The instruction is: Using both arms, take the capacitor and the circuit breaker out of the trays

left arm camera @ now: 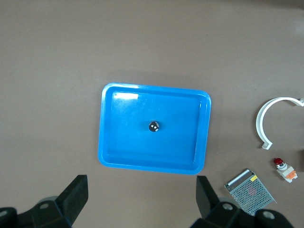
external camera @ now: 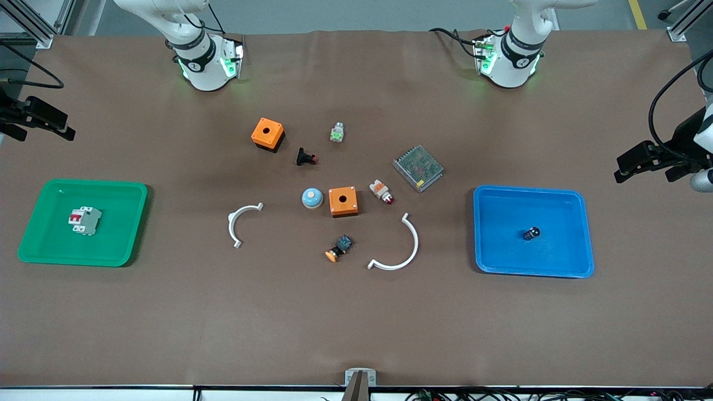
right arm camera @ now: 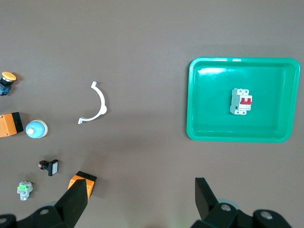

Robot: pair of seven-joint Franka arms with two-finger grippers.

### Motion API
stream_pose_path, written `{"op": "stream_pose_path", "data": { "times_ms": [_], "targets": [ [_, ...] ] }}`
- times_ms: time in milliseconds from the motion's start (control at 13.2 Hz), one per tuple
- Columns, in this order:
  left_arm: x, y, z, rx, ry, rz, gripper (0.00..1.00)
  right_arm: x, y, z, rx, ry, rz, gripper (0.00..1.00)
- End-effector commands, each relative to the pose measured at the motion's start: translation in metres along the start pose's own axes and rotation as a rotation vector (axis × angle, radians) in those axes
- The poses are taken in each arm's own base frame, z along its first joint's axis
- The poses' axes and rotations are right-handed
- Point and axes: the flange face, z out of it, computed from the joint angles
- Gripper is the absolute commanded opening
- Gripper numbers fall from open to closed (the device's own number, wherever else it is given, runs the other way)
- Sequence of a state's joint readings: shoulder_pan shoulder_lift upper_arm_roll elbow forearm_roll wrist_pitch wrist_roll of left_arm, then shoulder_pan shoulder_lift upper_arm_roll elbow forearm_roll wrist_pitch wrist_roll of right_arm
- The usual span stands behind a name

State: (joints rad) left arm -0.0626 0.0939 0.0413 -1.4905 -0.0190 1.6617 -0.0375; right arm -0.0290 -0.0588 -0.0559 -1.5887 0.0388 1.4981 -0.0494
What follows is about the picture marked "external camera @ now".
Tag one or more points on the small white arc bracket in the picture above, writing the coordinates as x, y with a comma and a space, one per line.
231, 223

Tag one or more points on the green white push button switch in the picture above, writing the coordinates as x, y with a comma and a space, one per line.
336, 133

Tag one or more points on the brown table mat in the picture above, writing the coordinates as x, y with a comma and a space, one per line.
356, 317

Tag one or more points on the blue dome buzzer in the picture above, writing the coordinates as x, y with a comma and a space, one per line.
312, 199

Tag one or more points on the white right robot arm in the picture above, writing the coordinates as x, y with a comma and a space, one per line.
200, 67

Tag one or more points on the yellow blue push button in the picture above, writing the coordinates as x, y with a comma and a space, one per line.
341, 246

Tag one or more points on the orange button box black base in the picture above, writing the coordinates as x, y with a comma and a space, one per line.
266, 132

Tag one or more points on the all orange button box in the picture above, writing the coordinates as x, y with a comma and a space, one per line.
342, 201

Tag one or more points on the white red circuit breaker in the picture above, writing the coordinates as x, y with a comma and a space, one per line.
84, 220

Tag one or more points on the green plastic tray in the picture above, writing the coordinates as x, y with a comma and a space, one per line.
55, 245

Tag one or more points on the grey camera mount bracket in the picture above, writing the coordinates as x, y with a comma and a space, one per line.
360, 379

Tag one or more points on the blue plastic tray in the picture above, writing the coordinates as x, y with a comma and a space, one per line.
501, 245

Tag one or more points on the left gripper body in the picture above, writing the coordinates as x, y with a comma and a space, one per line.
683, 138

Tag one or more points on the aluminium frame profile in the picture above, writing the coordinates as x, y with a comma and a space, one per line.
39, 30
677, 33

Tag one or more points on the black cylindrical capacitor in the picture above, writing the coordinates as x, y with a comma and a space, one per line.
532, 233

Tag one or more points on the red orange indicator lamp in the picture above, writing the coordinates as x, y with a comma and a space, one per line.
380, 190

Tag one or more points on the black red push button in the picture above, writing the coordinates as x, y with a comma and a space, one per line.
304, 157

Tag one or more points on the metal mesh power supply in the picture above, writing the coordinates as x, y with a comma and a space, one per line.
418, 168

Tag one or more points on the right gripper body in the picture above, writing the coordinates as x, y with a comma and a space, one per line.
6, 109

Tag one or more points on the large white arc bracket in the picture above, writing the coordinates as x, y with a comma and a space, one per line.
415, 239

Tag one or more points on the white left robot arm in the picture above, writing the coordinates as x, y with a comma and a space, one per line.
509, 67

